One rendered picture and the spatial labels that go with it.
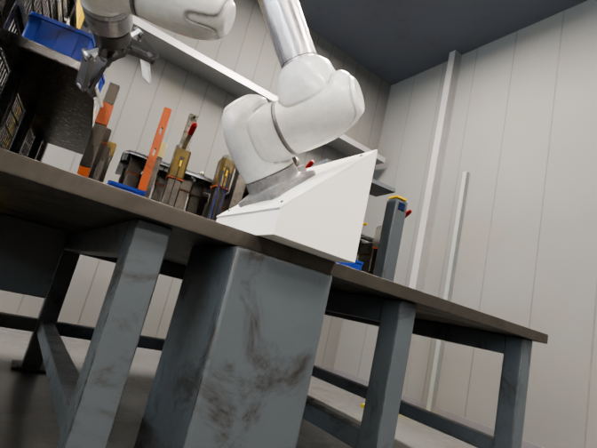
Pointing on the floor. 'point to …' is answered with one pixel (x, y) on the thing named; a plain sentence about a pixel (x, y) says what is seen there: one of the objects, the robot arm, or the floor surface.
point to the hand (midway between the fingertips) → (123, 88)
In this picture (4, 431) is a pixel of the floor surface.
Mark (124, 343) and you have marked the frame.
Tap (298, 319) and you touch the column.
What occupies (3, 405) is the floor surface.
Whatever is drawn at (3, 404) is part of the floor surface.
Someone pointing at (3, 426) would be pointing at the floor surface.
